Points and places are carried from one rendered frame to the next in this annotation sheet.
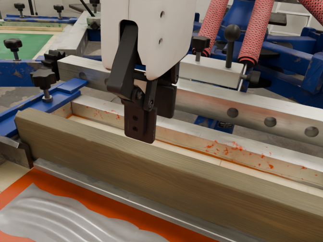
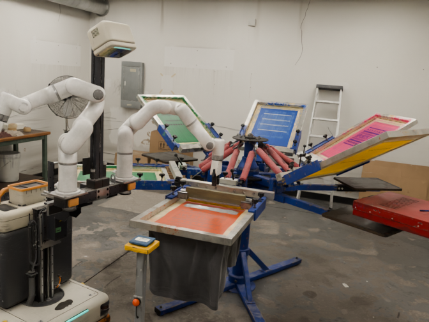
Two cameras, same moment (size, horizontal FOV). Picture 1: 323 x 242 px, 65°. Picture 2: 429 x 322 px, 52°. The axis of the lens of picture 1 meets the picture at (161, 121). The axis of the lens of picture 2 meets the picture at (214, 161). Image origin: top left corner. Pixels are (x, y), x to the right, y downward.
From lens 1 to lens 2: 257 cm
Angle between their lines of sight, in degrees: 21
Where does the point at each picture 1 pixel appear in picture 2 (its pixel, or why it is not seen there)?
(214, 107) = (229, 190)
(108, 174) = (206, 197)
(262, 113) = (241, 190)
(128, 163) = (210, 193)
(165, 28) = (218, 169)
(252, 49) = (244, 176)
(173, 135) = not seen: hidden behind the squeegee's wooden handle
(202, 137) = not seen: hidden behind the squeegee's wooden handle
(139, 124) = (214, 183)
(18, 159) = (184, 197)
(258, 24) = (246, 168)
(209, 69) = (228, 180)
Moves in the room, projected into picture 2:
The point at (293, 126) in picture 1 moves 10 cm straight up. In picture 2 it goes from (249, 193) to (250, 179)
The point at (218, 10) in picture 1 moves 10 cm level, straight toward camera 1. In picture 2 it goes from (232, 163) to (231, 165)
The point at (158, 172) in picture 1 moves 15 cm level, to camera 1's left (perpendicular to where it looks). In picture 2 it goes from (216, 193) to (193, 192)
